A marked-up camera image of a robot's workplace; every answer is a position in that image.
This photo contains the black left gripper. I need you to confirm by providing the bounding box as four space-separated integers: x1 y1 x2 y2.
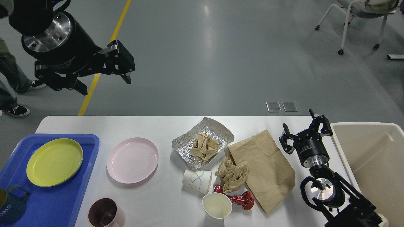
21 11 135 96

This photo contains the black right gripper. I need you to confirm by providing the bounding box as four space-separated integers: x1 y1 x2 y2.
279 109 333 168

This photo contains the pink plate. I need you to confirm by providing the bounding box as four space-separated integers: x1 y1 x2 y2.
106 137 159 184

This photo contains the pink mug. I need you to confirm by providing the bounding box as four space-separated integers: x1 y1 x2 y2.
87 198 126 227

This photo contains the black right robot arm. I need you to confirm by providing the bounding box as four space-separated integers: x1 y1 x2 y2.
279 109 383 227

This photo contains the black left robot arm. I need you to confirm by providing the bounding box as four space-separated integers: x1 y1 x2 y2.
1 0 135 96

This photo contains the right metal floor socket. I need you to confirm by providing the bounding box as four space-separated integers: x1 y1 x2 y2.
282 102 298 112

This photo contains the metal floor socket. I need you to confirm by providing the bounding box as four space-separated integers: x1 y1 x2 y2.
266 102 282 113
282 102 298 112

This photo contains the left metal floor socket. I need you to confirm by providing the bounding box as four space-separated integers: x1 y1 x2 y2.
266 102 282 113

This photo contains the brown paper bag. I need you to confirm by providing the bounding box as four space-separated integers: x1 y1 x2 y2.
228 130 296 215

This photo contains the beige plastic bin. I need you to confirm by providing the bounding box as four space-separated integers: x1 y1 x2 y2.
331 122 404 227

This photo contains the person's far leg and shoe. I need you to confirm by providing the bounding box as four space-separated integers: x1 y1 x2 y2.
0 38 46 93

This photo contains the person's leg and shoe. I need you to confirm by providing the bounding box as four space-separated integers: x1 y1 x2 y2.
0 82 30 118
0 38 46 93

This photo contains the crumpled brown paper ball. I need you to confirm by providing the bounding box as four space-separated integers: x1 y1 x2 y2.
215 156 250 193

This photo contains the person's near leg and shoe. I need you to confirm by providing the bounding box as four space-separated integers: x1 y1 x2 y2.
0 82 30 118

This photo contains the red foil wrapper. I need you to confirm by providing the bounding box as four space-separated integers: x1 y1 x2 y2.
212 184 254 210

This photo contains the yellow-green plate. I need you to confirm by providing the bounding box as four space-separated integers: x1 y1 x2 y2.
26 138 84 187

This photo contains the crumpled brown paper in foil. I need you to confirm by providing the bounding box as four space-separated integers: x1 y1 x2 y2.
189 133 220 161

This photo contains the white bar on floor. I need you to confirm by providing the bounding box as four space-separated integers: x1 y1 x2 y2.
387 54 404 60

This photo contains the white paper cup upright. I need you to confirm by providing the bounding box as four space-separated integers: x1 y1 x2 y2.
202 192 233 223

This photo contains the patterned paper cup lying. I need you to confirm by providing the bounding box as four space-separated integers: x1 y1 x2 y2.
182 170 212 195

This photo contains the crumpled aluminium foil tray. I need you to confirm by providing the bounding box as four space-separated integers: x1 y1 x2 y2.
172 117 234 171

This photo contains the white office chair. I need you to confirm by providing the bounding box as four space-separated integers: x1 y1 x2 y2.
315 0 399 55

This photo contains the blue plastic tray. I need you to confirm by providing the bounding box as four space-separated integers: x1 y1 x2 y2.
0 134 99 227

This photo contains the dark blue mug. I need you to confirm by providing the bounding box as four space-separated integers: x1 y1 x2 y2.
0 184 30 224

